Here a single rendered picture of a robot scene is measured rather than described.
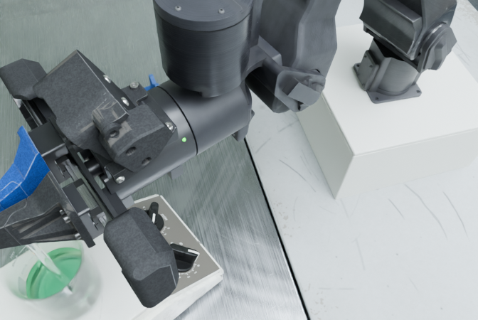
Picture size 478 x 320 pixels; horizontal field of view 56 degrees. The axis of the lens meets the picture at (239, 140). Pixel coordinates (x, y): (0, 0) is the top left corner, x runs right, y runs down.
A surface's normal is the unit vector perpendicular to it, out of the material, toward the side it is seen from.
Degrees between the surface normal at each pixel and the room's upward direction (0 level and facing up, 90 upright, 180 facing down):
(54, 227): 39
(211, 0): 1
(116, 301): 0
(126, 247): 0
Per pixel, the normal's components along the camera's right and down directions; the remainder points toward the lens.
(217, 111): 0.50, 0.15
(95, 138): 0.62, 0.68
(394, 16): -0.75, 0.66
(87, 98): -0.24, -0.33
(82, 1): 0.02, -0.58
